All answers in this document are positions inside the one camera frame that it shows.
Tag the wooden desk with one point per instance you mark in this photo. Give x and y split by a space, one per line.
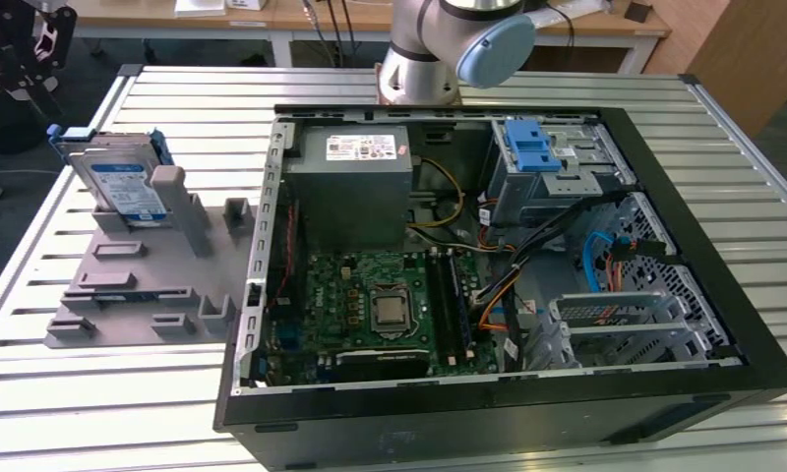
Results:
138 22

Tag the RAM stick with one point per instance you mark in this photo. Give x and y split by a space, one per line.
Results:
462 305

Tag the black graphics card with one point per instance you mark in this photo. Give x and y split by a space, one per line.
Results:
381 364

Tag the blue plastic drive latch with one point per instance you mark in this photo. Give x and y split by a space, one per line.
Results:
532 147

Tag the grey power supply unit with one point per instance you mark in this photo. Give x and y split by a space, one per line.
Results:
347 206

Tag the black CPU socket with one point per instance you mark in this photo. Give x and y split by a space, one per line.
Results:
390 287

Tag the hard disk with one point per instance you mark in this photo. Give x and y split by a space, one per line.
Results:
122 192

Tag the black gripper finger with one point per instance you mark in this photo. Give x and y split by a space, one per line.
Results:
46 104

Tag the green motherboard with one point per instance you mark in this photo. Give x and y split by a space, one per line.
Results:
335 295

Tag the metal optical drive cage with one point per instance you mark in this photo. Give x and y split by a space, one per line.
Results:
565 189

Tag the black PC case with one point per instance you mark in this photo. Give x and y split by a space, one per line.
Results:
498 408

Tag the grey parts rack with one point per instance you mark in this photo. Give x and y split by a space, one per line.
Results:
138 305

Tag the white box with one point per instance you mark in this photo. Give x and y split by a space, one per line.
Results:
201 7
245 4

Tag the black office chair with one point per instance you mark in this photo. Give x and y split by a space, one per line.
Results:
7 133

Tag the dark brown block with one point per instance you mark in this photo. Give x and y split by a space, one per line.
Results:
639 12

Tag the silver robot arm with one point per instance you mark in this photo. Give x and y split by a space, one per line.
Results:
420 74

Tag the metal disk bay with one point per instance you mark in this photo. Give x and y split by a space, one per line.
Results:
631 329

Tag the silver CPU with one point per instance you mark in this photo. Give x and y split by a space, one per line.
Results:
390 312

